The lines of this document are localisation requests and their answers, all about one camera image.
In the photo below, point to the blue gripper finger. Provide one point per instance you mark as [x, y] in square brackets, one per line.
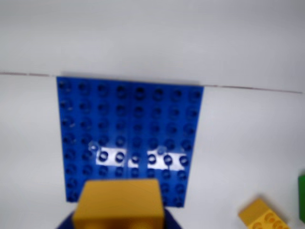
[68, 223]
[170, 220]

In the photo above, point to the yellow 2x2 block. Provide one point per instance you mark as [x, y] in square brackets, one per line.
[119, 205]

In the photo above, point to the yellow 2x4 block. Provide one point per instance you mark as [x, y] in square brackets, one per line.
[259, 214]

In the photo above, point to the green 2x4 block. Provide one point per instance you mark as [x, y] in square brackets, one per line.
[301, 196]

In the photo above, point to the blue 8x8 studded baseplate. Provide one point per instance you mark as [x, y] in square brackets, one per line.
[131, 124]

